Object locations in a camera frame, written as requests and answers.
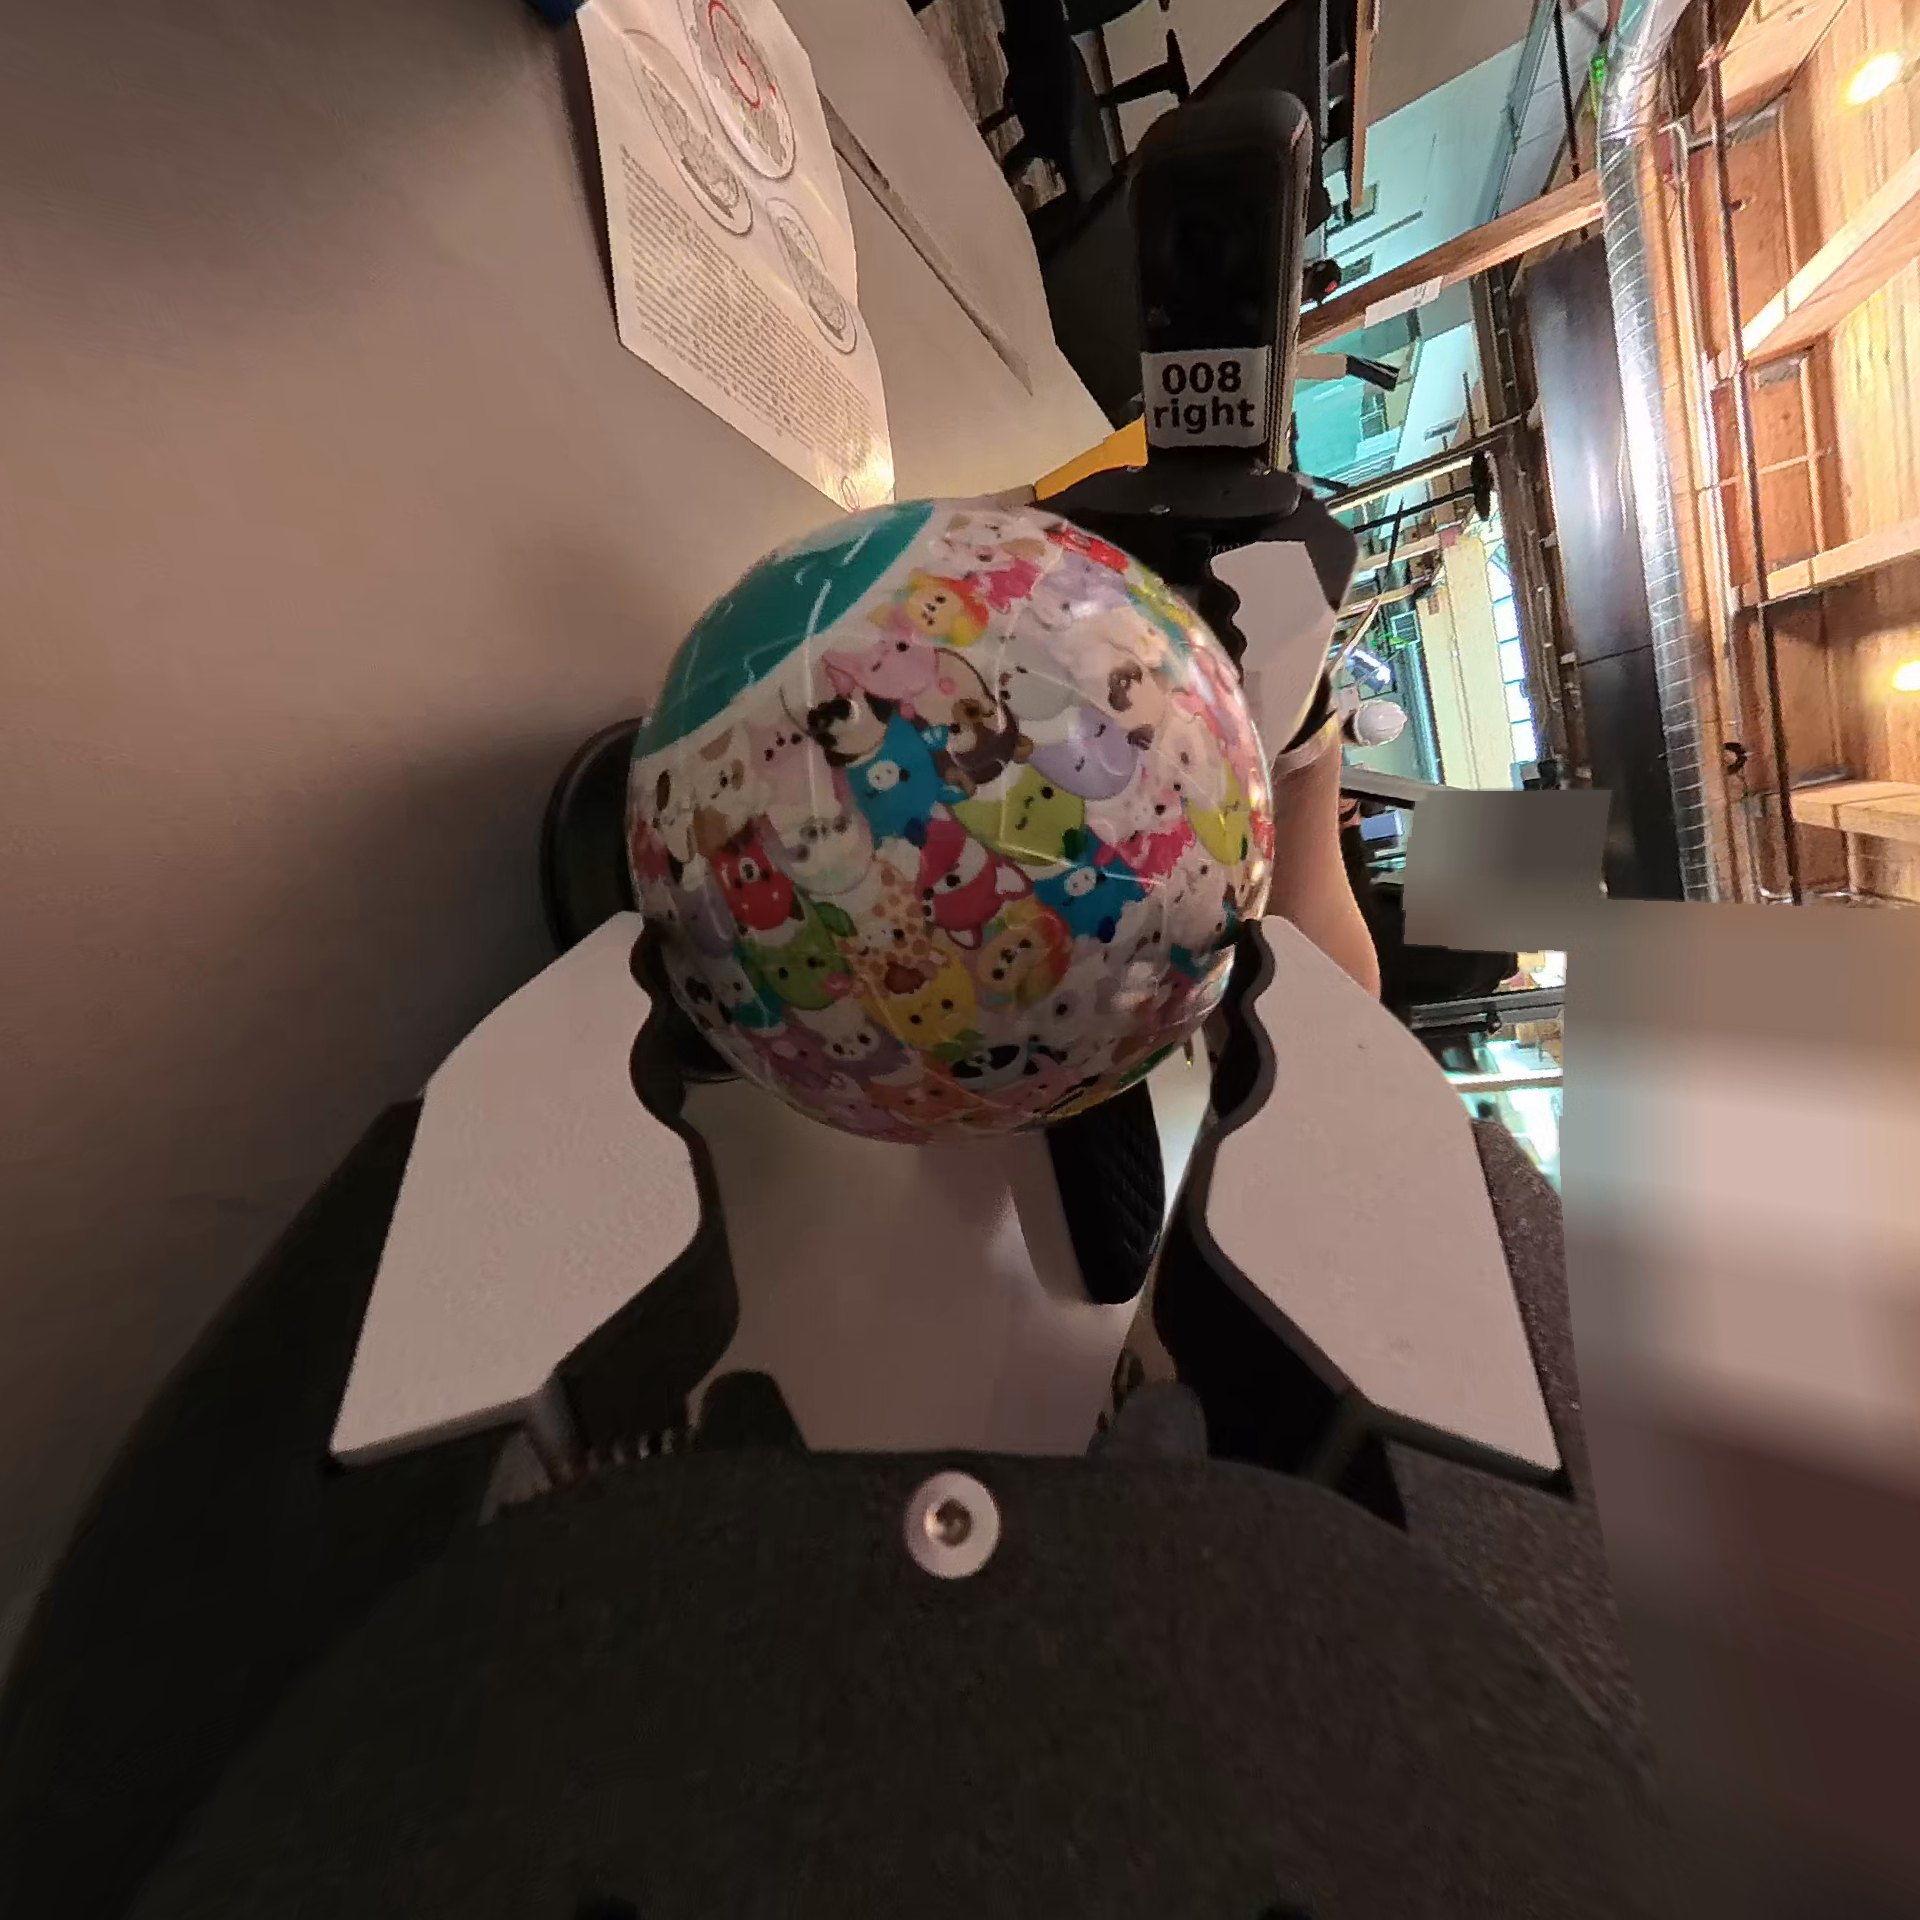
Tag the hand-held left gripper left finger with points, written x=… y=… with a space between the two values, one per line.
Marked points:
x=525 y=1244

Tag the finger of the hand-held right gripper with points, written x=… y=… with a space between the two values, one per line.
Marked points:
x=1283 y=629

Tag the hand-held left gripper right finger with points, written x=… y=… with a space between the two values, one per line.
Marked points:
x=1382 y=1244

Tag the colourful puzzle ball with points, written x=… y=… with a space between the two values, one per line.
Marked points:
x=961 y=826

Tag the black ball stand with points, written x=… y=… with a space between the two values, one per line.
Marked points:
x=580 y=840

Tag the person's right forearm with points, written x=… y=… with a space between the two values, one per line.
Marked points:
x=1343 y=885

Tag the white hard hat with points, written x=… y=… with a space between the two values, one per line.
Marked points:
x=1378 y=725

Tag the wooden ceiling beam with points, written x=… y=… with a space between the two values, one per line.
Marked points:
x=1441 y=264

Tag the yellow plastic bin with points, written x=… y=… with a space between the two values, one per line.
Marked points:
x=1089 y=458

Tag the white instruction sheet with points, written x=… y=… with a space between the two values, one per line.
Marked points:
x=721 y=271

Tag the silver ventilation duct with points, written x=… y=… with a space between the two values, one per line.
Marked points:
x=1652 y=450

